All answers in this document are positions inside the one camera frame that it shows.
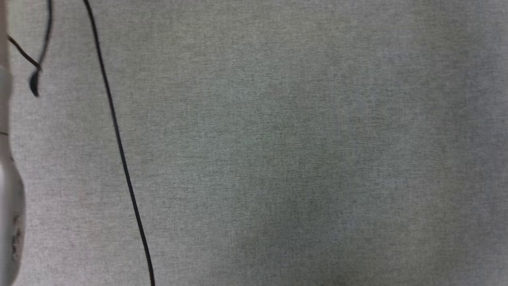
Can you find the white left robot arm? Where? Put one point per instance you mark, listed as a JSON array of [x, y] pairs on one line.
[[8, 214]]

